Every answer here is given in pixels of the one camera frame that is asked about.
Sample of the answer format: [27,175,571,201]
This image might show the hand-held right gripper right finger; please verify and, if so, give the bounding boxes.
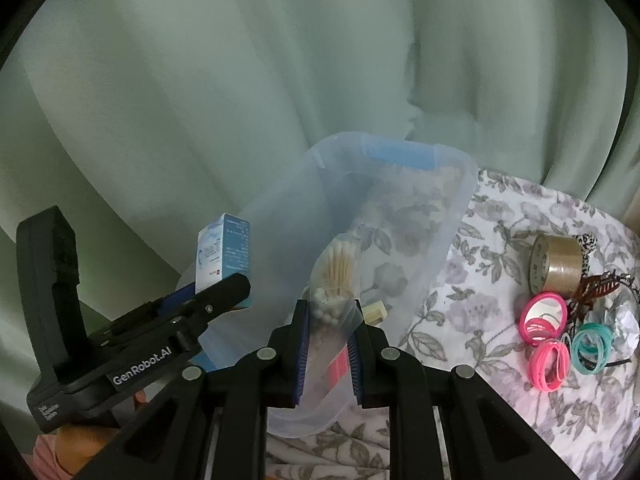
[347,299,591,480]

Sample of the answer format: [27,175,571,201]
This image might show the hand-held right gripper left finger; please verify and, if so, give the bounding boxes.
[70,299,312,480]

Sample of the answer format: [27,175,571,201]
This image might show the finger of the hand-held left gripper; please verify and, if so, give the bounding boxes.
[172,273,252,334]
[112,282,198,333]

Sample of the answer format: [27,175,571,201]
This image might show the small blue white box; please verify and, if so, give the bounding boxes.
[196,213,252,291]

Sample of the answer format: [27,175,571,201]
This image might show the zip bag of cotton swabs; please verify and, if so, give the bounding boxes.
[298,240,363,411]

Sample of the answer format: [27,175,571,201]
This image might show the clear plastic container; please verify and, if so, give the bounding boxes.
[177,131,478,438]

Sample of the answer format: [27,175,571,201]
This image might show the brown tape roll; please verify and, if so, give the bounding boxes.
[529,233,586,295]

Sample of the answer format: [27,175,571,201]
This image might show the white paper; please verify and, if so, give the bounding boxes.
[602,305,640,356]

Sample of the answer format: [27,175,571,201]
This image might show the person's left hand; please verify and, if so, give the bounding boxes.
[55,426,123,476]

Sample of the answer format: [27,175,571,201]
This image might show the small cream plastic piece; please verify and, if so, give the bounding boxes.
[361,300,390,326]

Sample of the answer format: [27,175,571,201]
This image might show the pink round mirror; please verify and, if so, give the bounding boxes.
[520,292,568,346]

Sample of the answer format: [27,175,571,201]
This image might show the pale green curtain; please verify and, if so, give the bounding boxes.
[0,0,640,411]

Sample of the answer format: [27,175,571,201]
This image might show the brown hair claw clip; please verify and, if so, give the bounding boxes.
[570,271,621,323]

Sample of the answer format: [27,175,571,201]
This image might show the leopard print scrunchie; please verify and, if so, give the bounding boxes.
[575,232,598,261]

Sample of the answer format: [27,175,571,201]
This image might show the pink hair ties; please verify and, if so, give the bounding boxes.
[530,338,570,390]

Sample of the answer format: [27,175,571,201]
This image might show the teal hair ties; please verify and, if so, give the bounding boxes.
[570,323,613,373]

